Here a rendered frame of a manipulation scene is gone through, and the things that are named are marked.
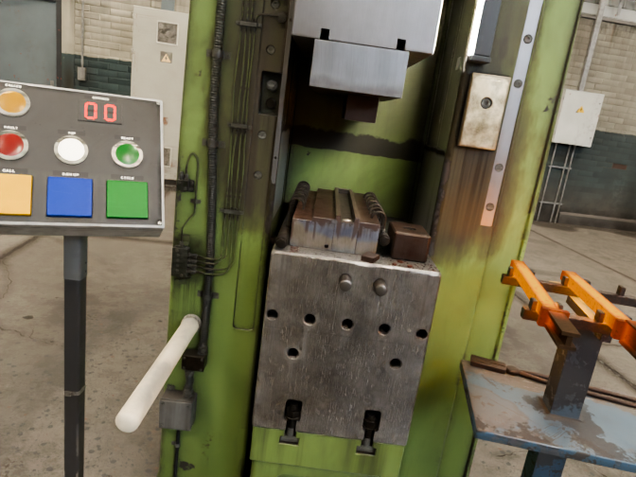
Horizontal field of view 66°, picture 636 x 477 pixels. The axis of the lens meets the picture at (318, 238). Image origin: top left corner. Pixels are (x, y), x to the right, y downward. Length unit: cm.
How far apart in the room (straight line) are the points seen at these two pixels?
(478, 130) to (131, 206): 80
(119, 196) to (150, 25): 566
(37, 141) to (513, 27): 104
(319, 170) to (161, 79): 509
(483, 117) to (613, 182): 772
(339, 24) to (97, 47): 643
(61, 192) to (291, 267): 48
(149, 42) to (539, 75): 566
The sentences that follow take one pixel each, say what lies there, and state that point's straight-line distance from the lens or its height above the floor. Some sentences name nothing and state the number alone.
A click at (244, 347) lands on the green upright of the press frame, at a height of 57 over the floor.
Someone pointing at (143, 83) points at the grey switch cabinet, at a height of 123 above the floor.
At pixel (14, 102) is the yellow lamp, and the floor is 116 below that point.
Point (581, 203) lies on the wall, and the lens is 872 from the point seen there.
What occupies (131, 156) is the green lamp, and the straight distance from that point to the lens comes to 106.
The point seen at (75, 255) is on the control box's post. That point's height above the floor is 86.
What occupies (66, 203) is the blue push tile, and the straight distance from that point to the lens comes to 102.
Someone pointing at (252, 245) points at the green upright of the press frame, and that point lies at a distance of 130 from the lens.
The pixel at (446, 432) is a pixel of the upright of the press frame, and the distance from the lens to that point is 156.
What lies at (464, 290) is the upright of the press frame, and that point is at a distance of 137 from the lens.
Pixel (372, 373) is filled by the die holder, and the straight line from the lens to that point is 120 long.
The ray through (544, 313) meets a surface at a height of 93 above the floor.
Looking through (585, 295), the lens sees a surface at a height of 93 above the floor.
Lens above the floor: 123
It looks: 15 degrees down
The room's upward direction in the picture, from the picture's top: 8 degrees clockwise
